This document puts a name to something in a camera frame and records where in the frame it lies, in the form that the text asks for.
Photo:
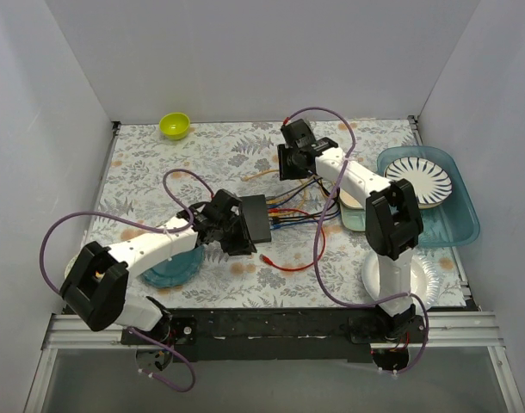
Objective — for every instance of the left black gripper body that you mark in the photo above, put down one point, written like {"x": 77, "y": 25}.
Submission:
{"x": 238, "y": 235}

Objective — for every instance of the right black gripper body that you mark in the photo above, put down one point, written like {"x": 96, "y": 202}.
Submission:
{"x": 286, "y": 162}

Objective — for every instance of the black network switch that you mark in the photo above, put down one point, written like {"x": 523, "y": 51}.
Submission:
{"x": 255, "y": 212}

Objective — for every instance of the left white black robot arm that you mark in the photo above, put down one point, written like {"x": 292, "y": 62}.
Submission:
{"x": 96, "y": 287}

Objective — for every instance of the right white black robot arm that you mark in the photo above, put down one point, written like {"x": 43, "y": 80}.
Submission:
{"x": 393, "y": 220}

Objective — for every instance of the floral table mat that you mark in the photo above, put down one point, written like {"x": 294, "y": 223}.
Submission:
{"x": 149, "y": 177}

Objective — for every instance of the teal scalloped plate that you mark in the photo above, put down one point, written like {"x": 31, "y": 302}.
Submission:
{"x": 176, "y": 272}

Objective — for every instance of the beige square dish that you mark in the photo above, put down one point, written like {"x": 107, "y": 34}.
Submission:
{"x": 349, "y": 202}

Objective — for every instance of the light green plate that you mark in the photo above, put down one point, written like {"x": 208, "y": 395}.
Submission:
{"x": 353, "y": 219}

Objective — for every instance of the lime green bowl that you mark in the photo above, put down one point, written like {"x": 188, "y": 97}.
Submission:
{"x": 174, "y": 126}

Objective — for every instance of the blue striped white plate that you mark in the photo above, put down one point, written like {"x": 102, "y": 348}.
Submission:
{"x": 431, "y": 183}

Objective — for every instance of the small patterned yellow bowl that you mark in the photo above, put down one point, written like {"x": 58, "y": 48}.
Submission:
{"x": 69, "y": 266}

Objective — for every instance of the teal plastic tray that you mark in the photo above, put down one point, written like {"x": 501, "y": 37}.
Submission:
{"x": 452, "y": 222}

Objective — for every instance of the white paper plate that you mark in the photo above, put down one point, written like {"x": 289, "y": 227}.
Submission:
{"x": 425, "y": 279}

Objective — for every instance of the black mounting base plate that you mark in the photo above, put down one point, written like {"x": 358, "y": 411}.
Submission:
{"x": 264, "y": 334}

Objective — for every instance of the aluminium frame rail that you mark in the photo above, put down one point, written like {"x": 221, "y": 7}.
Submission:
{"x": 462, "y": 329}

